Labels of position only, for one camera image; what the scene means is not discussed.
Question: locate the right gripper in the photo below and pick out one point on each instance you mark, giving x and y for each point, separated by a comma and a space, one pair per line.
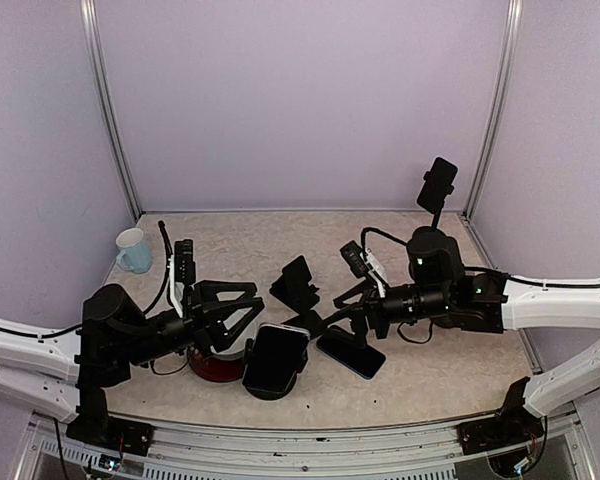
372, 305

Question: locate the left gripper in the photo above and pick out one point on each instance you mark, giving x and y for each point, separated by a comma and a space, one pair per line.
205, 325

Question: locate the blue-edged black smartphone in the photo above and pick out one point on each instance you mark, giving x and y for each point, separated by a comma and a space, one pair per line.
338, 344

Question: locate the silver-edged black smartphone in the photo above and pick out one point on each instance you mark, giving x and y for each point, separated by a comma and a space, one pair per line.
275, 357

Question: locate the black pole phone stand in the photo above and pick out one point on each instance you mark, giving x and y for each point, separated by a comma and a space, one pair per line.
272, 387
433, 195

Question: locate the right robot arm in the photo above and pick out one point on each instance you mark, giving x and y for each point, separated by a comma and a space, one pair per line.
476, 299

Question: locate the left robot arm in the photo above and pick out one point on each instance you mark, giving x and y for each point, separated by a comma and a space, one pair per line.
65, 373

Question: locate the black folding phone stand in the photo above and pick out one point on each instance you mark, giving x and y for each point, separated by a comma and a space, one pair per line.
294, 287

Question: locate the white ceramic bowl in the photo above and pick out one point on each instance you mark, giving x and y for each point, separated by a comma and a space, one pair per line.
236, 350

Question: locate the red floral plate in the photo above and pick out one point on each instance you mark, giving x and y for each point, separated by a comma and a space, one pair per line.
223, 367

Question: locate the light blue mug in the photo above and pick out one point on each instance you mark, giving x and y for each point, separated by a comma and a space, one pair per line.
134, 254

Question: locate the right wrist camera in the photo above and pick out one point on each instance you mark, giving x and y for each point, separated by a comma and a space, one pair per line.
351, 252

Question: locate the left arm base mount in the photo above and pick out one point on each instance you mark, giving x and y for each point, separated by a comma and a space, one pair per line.
95, 426

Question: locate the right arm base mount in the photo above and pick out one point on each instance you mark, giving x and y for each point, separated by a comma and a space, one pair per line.
510, 425

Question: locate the left aluminium frame post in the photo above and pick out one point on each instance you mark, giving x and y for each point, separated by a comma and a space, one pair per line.
98, 65

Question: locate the aluminium frame post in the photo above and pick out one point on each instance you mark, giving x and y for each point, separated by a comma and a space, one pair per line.
497, 107
98, 65

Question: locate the right aluminium frame post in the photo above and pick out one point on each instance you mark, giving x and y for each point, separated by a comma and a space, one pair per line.
497, 107

